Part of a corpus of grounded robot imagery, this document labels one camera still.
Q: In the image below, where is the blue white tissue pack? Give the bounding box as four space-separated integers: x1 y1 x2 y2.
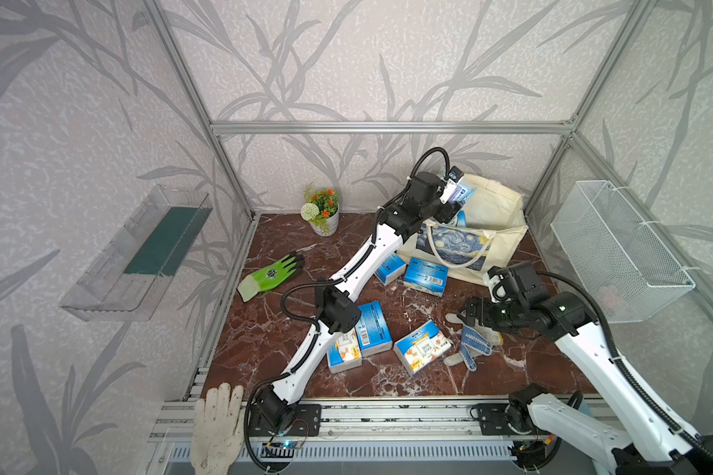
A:
455 211 467 228

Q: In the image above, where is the blue barcode tissue pack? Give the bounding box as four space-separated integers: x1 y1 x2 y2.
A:
374 253 407 286

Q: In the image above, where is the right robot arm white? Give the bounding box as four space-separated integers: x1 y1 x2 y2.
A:
457 262 713 474

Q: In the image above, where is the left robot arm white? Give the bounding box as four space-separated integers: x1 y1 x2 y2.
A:
249 167 463 431

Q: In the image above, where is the cream starry night canvas bag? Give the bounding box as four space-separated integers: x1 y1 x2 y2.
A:
397 174 528 285

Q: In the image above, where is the blue tissue pack near bag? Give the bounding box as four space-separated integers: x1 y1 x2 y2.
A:
403 257 449 297

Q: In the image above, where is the light blue wipes pack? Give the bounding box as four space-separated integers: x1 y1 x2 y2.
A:
449 183 477 207

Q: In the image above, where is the beige blue striped glove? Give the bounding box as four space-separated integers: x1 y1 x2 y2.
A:
444 314 503 372

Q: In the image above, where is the artificial green flower plant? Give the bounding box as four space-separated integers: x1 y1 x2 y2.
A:
300 183 341 227

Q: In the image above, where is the white ribbed flower pot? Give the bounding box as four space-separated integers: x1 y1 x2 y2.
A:
311 211 340 237

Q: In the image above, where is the orange floral tissue pack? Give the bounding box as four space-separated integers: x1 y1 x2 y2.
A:
393 321 453 376

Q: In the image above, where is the blue tissue pack centre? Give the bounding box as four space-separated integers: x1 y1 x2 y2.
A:
355 301 393 357

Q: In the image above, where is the blue tissue pack front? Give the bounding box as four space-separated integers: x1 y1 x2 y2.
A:
327 329 362 373

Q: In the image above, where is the green black work glove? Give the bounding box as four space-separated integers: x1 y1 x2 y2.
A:
238 253 304 303

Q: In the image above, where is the white knit glove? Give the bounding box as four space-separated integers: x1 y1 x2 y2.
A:
190 382 244 475

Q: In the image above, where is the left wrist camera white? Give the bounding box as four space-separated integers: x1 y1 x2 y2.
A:
440 166 465 204

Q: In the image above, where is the white wire mesh basket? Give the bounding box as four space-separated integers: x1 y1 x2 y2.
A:
551 180 695 324

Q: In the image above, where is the black corrugated left cable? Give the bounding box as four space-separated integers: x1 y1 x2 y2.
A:
242 146 452 473

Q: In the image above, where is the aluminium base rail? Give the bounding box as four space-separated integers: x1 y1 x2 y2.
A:
135 397 625 464

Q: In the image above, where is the clear plastic wall shelf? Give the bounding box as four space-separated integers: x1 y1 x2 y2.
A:
59 185 213 322

